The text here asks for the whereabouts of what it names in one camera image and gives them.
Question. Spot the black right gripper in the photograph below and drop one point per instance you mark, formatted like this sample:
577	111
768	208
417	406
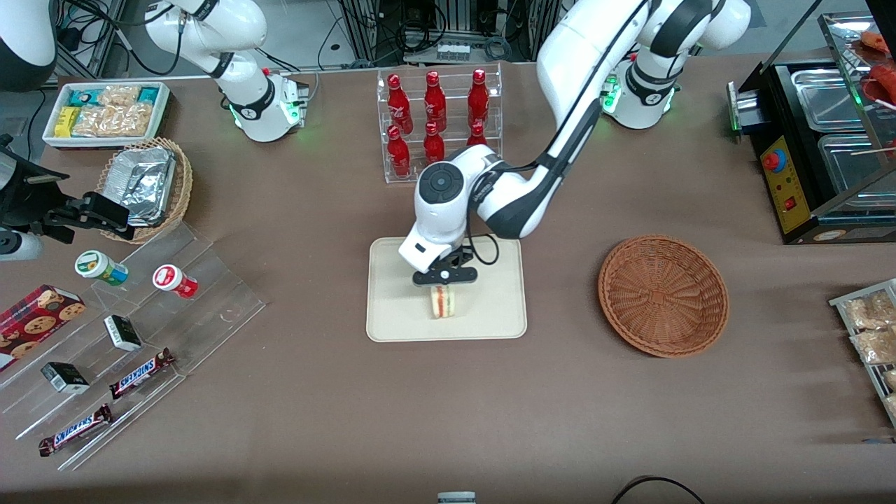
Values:
43	208

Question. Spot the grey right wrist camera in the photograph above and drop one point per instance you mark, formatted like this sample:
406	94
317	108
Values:
17	246

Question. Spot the triangular sandwich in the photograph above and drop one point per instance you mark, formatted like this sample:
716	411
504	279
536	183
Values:
442	302

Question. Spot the clear acrylic bottle rack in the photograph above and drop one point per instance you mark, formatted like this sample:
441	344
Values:
413	178

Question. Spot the small grey white object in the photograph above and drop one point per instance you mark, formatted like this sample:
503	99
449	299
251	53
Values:
456	498

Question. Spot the yellow snack packet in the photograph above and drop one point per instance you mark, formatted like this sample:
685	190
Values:
66	120

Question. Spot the grey power strip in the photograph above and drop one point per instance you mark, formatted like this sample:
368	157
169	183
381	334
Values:
453	51

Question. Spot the red soda bottle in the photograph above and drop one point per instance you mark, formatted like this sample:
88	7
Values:
434	147
478	98
399	157
477	134
435	101
399	105

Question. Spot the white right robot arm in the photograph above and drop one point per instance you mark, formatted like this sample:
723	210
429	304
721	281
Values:
252	98

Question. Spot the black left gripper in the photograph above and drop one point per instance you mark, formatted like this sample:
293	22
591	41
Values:
465	255

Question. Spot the red emergency stop button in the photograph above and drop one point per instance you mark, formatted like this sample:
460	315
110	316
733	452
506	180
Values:
773	161

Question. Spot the clear acrylic stepped display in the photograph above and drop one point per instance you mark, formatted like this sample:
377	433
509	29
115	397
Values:
210	308

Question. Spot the red chocolate cookie box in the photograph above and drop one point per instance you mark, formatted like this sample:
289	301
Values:
35	322

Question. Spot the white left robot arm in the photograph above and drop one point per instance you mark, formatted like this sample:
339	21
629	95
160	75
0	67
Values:
581	56

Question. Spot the silver foil tray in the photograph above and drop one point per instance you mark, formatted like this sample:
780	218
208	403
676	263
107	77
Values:
143	183

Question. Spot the cream plastic serving tray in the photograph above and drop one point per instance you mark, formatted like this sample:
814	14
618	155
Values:
490	308

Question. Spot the clear bag of pastry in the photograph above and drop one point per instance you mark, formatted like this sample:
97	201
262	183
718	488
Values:
878	346
871	311

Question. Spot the teal snack packet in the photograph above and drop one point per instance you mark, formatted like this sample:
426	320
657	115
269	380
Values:
148	94
84	96

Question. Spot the snickers chocolate bar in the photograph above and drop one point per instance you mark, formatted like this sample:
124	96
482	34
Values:
140	374
75	429

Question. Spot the red lid snack cup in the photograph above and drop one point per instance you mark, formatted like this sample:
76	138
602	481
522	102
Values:
173	280

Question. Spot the tan wicker basket with foil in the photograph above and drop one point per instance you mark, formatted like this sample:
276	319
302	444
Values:
183	189

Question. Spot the black food warmer machine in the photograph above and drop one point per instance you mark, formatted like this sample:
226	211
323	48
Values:
791	189

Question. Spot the round brown wicker basket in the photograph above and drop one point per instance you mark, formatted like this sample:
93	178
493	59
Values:
661	297

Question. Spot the green lid snack cup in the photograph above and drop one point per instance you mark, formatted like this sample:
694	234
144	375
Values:
98	267

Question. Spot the white plastic snack bin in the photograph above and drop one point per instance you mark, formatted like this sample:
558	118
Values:
50	136

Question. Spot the clear bag of crackers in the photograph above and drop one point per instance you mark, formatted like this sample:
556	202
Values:
115	119

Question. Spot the small black carton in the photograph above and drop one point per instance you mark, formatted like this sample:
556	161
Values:
64	378
122	332

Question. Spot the steel warmer pan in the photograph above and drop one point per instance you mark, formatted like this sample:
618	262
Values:
850	164
826	101

